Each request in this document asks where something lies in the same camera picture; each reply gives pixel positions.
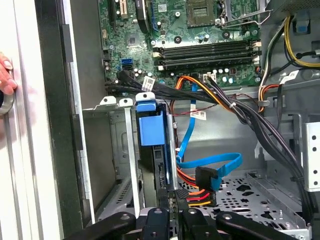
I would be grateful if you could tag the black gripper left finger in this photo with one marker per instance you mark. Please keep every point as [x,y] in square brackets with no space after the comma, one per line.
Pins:
[157,225]

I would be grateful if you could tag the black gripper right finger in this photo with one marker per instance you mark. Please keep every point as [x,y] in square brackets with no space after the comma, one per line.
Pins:
[195,225]

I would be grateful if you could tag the hard disk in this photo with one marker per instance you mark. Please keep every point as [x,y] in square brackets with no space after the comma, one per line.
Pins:
[150,130]

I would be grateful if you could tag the grey metal disk bay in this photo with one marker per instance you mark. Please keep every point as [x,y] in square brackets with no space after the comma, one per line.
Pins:
[100,150]

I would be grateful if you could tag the bare person hand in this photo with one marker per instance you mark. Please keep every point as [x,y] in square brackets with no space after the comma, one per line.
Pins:
[6,75]

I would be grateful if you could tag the grey metal drive cage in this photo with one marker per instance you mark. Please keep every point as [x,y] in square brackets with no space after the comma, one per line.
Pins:
[311,155]

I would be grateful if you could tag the black RAM slot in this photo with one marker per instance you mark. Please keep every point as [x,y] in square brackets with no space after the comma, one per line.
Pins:
[207,59]
[207,66]
[207,45]
[207,52]

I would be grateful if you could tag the black PC case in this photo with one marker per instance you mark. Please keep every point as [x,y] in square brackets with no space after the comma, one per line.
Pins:
[57,100]

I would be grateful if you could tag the green motherboard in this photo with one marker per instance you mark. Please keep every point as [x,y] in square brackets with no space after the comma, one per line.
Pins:
[180,30]

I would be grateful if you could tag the metal locking lever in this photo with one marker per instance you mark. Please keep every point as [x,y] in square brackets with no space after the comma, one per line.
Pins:
[240,24]

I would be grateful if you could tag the CPU socket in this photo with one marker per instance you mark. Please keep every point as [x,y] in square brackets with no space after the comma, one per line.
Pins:
[200,12]

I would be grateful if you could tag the beige expansion slot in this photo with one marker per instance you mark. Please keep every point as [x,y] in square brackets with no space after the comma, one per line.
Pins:
[123,10]

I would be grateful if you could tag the black expansion slot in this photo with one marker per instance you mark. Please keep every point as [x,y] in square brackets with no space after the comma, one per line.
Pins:
[112,11]

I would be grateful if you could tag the blue plastic clip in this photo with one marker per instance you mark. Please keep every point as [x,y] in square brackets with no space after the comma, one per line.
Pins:
[303,27]

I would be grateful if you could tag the metal socket cover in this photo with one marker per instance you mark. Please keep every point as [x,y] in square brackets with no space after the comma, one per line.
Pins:
[260,5]

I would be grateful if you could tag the grey power supply unit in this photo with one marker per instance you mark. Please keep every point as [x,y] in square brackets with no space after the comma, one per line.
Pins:
[295,5]

